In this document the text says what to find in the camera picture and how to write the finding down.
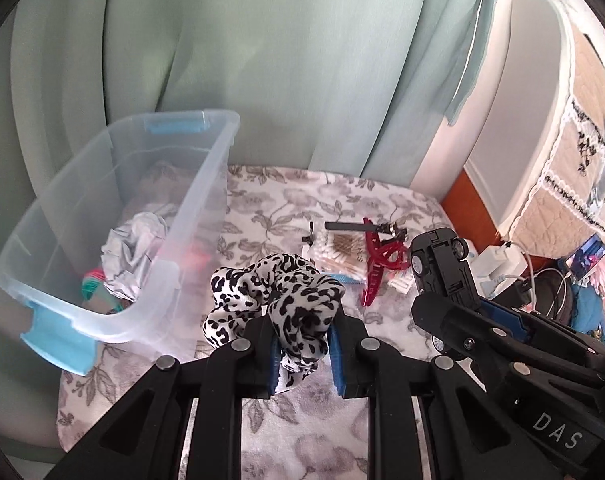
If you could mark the black comb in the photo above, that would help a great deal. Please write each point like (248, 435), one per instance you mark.
(346, 226)

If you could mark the crumpled white cloth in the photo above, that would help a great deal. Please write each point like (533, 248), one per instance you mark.
(129, 252)

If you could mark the beige quilted bedcover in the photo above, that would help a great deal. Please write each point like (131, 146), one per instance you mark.
(566, 205)

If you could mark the leopard print scrunchie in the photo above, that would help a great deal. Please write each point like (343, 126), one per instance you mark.
(300, 302)

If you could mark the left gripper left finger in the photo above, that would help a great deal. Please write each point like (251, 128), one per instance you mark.
(261, 368)

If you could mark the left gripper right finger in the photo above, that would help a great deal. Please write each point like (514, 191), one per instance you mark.
(350, 376)

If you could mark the white power strip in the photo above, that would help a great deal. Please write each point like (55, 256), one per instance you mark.
(497, 268)

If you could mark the green curtain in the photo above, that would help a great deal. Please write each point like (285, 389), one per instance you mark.
(356, 87)

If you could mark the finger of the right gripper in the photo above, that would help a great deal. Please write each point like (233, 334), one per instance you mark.
(489, 333)
(543, 333)

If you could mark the red hair claw clip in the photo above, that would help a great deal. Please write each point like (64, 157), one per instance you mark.
(386, 248)

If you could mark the white headboard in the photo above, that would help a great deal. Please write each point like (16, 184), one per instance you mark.
(523, 122)

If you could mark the black toy car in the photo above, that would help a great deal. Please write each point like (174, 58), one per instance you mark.
(439, 263)

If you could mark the cotton swab pack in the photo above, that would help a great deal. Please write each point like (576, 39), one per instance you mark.
(340, 254)

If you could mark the clear plastic storage bin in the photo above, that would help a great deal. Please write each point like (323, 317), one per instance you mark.
(171, 164)

